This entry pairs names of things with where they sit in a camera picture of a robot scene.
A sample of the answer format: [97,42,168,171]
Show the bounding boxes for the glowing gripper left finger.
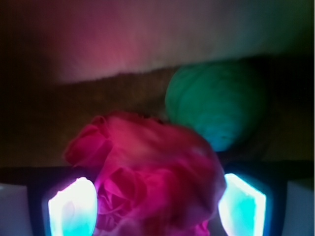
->
[27,168,99,236]

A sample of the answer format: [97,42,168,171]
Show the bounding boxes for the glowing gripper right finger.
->
[218,161,290,236]

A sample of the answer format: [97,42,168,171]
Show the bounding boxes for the red paper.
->
[64,112,226,236]

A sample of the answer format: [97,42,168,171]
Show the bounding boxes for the crumpled green paper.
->
[165,61,267,152]

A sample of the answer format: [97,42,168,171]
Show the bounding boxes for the brown paper bag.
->
[0,0,315,167]

